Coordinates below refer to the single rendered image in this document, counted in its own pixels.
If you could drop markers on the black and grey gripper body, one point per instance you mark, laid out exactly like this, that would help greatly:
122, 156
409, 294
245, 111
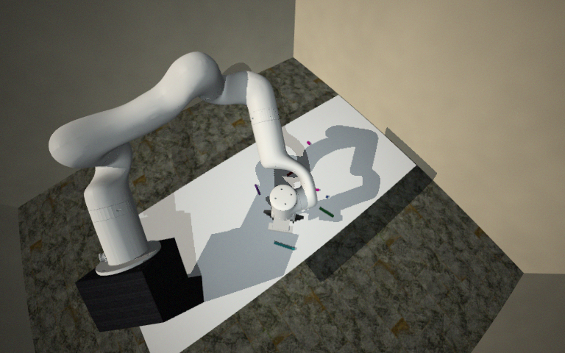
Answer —
291, 219

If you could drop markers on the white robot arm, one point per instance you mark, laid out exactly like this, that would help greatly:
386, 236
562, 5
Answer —
83, 143

